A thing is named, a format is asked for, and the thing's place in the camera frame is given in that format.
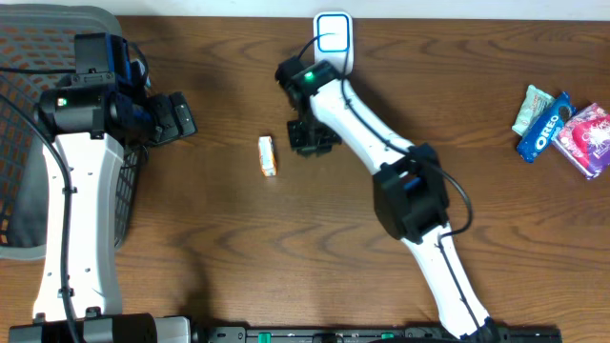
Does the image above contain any mint green snack packet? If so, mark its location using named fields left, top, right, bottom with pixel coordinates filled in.
left=512, top=85, right=555, bottom=136

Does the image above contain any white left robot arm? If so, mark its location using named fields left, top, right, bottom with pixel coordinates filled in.
left=9, top=32, right=200, bottom=343

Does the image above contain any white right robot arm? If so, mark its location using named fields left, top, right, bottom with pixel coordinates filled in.
left=274, top=56, right=500, bottom=342

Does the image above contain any grey mesh basket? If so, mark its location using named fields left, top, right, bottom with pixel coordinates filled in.
left=1, top=4, right=122, bottom=260

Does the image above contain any blue cookie pack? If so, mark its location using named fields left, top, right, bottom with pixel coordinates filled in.
left=517, top=91, right=576, bottom=163

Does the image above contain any purple snack package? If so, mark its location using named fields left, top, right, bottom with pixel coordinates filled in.
left=553, top=103, right=609, bottom=179

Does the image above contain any small orange box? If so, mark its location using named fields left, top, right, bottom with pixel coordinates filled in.
left=258, top=136, right=277, bottom=177

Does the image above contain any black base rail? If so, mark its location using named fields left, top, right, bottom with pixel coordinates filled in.
left=191, top=326, right=563, bottom=343

